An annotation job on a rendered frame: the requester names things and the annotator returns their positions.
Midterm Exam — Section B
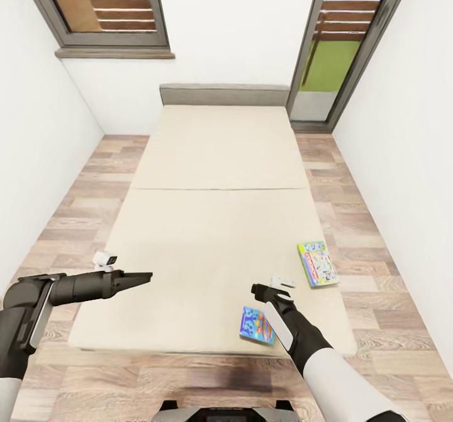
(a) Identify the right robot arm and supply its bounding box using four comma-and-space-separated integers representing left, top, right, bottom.
251, 274, 412, 422

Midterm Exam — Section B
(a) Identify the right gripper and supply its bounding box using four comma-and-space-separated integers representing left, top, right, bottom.
251, 283, 290, 303

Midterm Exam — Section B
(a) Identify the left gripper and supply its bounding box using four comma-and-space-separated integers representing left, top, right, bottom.
73, 269, 153, 302

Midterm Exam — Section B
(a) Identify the board game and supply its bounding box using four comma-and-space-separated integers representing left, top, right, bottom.
297, 241, 340, 287
239, 307, 275, 344

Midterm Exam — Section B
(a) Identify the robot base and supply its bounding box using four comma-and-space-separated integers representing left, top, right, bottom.
151, 400, 301, 422

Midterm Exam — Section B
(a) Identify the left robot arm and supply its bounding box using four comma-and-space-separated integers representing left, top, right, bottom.
0, 251, 153, 422

